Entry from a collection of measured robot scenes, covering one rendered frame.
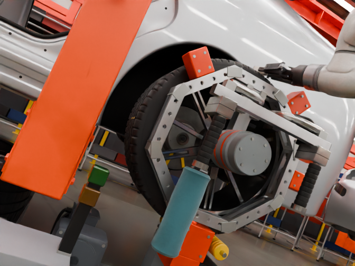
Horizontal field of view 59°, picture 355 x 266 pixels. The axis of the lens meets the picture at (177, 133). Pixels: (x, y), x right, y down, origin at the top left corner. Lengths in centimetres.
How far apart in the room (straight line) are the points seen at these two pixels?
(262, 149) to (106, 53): 53
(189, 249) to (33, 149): 59
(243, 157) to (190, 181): 17
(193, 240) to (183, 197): 22
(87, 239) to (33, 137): 41
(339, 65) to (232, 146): 41
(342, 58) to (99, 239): 96
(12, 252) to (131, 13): 65
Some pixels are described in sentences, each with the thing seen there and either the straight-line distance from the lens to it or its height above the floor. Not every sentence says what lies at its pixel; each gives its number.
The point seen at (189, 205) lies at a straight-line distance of 93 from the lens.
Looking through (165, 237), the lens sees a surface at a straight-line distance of 95.
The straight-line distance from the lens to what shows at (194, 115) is 161.
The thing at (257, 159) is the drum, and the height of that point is 84.
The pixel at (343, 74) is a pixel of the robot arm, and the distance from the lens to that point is 108.
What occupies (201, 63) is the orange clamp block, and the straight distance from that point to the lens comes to 106.
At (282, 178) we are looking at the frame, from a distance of 122.
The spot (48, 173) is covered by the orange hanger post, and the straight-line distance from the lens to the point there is 90.
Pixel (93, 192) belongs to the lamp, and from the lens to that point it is 75.
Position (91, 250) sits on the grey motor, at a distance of 112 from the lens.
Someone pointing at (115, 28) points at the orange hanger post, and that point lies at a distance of 92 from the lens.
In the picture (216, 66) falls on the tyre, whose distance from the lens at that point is 118.
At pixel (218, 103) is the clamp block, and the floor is 92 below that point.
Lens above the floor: 75
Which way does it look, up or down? 4 degrees up
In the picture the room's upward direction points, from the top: 23 degrees clockwise
